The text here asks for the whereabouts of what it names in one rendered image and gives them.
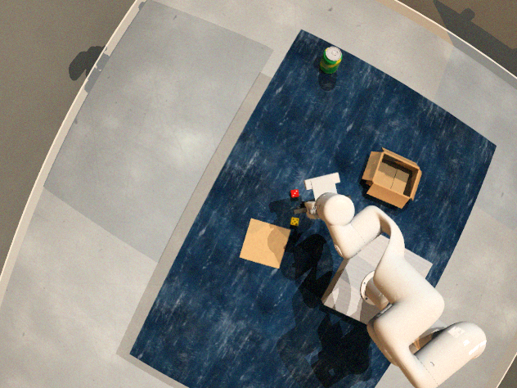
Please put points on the open brown cardboard box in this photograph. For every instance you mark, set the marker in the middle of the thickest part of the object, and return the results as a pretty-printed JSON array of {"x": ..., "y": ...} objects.
[{"x": 395, "y": 172}]

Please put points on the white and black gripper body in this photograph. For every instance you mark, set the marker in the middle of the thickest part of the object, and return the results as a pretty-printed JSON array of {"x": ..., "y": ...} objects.
[{"x": 311, "y": 204}]

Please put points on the green drink can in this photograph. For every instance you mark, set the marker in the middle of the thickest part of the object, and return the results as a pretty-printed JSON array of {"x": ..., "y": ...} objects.
[{"x": 330, "y": 60}]

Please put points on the tan square mat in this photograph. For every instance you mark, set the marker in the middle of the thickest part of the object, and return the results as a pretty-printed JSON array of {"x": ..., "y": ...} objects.
[{"x": 265, "y": 243}]

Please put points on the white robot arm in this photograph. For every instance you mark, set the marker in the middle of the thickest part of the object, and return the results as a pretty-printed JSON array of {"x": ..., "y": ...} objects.
[{"x": 416, "y": 304}]

